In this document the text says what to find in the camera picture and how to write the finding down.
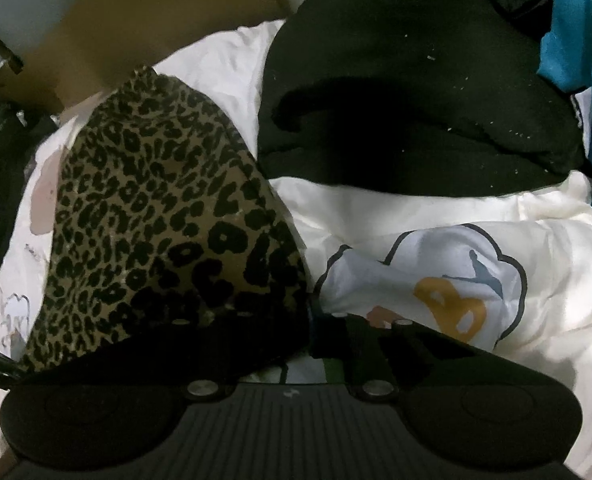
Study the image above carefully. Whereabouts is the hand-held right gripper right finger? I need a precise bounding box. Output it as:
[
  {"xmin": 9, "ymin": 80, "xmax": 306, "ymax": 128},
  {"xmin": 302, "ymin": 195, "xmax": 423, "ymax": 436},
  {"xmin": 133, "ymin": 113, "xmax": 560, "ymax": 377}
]
[{"xmin": 313, "ymin": 310, "xmax": 497, "ymax": 401}]

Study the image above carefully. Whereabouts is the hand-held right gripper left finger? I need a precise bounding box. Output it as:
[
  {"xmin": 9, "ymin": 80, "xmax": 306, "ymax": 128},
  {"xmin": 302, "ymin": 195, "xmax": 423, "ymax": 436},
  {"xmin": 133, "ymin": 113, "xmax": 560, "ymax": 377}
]
[{"xmin": 106, "ymin": 310, "xmax": 311, "ymax": 400}]

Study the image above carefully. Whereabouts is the leopard print garment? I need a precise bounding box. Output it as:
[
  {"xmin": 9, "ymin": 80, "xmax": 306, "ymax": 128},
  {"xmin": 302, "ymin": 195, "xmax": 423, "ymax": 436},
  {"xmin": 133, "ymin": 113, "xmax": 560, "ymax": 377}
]
[{"xmin": 18, "ymin": 66, "xmax": 312, "ymax": 376}]

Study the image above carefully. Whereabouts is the white bear print bedsheet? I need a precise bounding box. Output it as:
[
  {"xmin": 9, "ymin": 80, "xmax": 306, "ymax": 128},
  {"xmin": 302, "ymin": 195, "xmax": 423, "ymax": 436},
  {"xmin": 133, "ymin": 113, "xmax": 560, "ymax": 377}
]
[{"xmin": 0, "ymin": 20, "xmax": 592, "ymax": 480}]

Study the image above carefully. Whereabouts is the black folded garment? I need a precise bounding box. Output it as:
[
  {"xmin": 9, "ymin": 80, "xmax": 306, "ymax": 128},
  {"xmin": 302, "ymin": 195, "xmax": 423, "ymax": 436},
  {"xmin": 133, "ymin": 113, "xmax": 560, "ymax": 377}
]
[{"xmin": 257, "ymin": 0, "xmax": 584, "ymax": 196}]

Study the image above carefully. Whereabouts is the brown cardboard sheet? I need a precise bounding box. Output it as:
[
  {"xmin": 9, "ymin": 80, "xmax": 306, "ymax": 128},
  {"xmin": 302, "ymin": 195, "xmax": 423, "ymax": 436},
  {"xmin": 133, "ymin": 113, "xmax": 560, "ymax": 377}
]
[{"xmin": 0, "ymin": 0, "xmax": 297, "ymax": 116}]

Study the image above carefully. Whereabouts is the blue patterned cloth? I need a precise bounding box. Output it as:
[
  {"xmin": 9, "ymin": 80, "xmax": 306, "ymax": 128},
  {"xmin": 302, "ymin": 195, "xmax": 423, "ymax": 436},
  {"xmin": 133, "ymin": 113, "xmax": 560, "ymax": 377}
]
[{"xmin": 536, "ymin": 0, "xmax": 592, "ymax": 256}]

